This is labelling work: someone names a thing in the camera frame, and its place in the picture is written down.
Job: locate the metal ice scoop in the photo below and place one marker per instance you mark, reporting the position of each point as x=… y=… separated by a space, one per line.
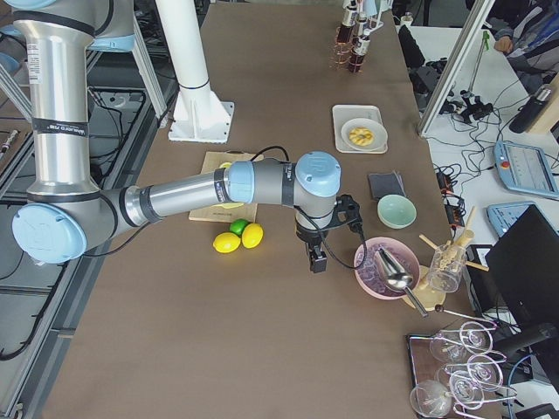
x=396 y=277

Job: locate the white wire cup stand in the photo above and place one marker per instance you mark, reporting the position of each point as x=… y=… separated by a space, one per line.
x=372 y=9

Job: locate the wooden cutting board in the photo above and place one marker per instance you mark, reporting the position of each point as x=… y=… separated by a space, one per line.
x=224 y=212

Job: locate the wine glass rack tray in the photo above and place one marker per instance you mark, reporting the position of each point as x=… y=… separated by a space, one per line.
x=456 y=372

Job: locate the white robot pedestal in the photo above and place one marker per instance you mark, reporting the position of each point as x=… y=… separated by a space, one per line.
x=199 y=114

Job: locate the yellow lemon back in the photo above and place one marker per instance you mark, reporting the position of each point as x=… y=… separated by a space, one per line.
x=252 y=235

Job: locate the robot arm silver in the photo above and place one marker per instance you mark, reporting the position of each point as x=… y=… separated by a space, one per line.
x=67 y=213

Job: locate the yellow lemon front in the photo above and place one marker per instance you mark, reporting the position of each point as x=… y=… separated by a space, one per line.
x=226 y=242

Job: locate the yellow lemon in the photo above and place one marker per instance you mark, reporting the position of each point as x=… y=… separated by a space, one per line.
x=252 y=235
x=226 y=242

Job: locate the white plate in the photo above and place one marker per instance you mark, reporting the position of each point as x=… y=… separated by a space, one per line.
x=380 y=133

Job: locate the teach pendant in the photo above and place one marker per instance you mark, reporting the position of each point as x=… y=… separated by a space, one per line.
x=524 y=169

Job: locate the tea bottle white cap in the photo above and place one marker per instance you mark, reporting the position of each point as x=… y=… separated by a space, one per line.
x=347 y=24

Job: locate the mint green bowl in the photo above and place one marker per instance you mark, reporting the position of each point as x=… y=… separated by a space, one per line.
x=396 y=212

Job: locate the glass jar on wooden stand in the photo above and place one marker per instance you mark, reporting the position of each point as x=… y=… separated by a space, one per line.
x=447 y=265

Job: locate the black water bottle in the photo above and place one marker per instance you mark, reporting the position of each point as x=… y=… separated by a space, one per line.
x=528 y=113

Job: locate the copper wire bottle rack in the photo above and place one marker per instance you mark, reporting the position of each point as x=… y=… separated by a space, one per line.
x=344 y=55

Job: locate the grey folded cloth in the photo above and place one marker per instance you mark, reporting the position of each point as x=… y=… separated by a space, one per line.
x=384 y=184

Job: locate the tea bottle in rack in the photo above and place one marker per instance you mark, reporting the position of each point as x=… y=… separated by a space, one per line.
x=360 y=47

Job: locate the braided ring pastry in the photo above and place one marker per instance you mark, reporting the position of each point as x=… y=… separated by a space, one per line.
x=361 y=137

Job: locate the black monitor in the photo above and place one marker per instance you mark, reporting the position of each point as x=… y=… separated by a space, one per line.
x=524 y=267

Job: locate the white serving tray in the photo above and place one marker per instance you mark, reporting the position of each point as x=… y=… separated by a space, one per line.
x=348 y=117

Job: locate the pink bowl with ice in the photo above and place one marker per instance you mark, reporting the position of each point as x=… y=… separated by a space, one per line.
x=368 y=275

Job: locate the green lime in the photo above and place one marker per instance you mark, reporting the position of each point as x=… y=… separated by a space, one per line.
x=238 y=226

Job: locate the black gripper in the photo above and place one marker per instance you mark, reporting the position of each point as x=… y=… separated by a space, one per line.
x=308 y=236

